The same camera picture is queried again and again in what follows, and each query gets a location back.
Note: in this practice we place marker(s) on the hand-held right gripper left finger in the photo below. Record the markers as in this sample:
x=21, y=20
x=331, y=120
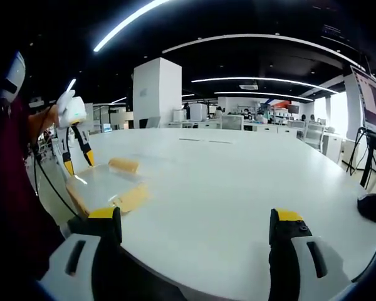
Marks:
x=91, y=269

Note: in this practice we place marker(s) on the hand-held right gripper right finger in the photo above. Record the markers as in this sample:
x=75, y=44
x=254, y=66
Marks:
x=297, y=269

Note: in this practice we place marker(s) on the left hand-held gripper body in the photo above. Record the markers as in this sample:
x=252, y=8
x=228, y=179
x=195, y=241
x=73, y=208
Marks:
x=73, y=109

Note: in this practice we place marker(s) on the clear container with yellow clips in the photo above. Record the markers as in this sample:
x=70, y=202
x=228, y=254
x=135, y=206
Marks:
x=103, y=182

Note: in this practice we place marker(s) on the clear plastic storage box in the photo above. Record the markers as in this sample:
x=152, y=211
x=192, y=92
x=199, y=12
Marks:
x=108, y=203

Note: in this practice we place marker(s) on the person in maroon shirt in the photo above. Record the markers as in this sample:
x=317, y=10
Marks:
x=15, y=188

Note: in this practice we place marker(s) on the white chest-worn device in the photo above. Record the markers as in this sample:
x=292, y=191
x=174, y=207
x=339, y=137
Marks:
x=15, y=75

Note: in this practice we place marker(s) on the grey chair back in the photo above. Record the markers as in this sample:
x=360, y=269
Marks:
x=153, y=122

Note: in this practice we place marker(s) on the white square pillar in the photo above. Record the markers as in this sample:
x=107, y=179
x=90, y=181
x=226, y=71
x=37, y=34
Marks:
x=156, y=94

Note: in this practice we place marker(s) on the black rounded object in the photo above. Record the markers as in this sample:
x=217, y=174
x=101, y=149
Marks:
x=371, y=207

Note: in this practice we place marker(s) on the white boxy appliance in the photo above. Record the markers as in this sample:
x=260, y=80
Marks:
x=179, y=115
x=199, y=112

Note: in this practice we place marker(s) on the grey mesh office chair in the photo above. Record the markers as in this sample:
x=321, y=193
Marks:
x=232, y=122
x=314, y=135

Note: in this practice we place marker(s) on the row of white desks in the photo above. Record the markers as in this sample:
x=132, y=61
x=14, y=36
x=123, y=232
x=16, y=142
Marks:
x=269, y=128

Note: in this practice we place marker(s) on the ceiling air conditioner unit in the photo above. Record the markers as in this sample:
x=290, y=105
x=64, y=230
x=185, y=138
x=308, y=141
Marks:
x=248, y=86

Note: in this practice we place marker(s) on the bright screen on stand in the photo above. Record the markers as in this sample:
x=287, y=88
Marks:
x=373, y=100

